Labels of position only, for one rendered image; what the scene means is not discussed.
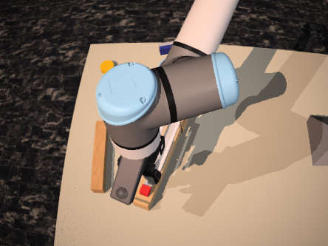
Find orange wooden plank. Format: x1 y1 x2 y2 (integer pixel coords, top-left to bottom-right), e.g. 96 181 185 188
91 120 109 193

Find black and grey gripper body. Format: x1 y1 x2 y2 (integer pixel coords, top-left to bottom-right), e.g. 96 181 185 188
143 135 165 177

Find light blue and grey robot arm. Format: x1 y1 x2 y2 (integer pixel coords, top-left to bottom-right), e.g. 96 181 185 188
96 0 239 205

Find orange short cylinder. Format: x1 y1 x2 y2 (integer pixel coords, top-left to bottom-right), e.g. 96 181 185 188
100 61 114 74

